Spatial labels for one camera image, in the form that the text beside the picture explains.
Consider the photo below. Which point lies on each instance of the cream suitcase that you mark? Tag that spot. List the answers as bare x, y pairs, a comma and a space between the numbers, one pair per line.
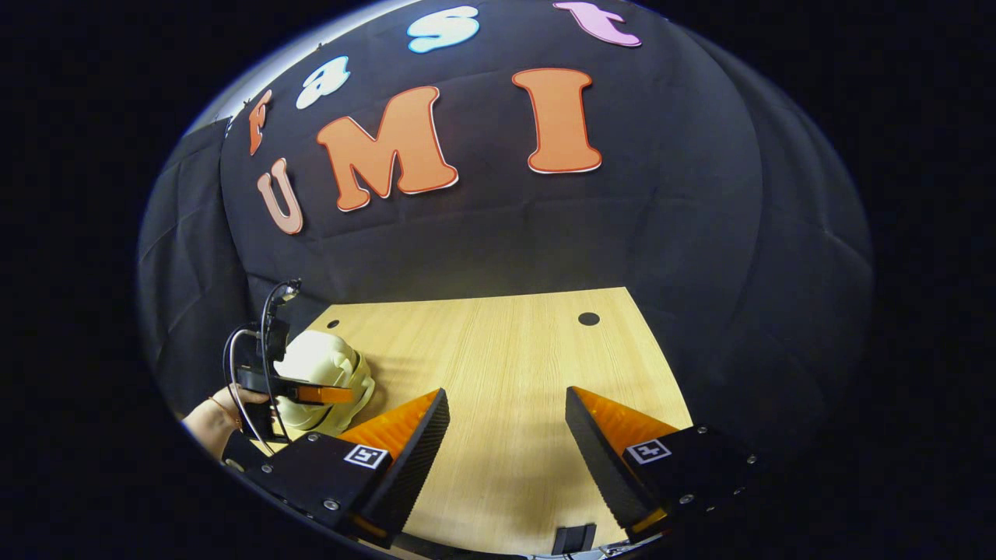
323, 362

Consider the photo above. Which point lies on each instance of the black backdrop cloth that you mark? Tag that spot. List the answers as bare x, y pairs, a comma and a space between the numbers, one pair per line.
545, 233

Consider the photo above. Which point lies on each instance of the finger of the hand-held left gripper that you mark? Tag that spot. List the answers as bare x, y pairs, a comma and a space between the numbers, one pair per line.
327, 394

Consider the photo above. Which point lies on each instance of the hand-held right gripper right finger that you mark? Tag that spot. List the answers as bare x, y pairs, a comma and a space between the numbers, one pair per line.
603, 474

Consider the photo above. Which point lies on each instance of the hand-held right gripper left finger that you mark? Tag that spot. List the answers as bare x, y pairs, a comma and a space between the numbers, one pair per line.
412, 474

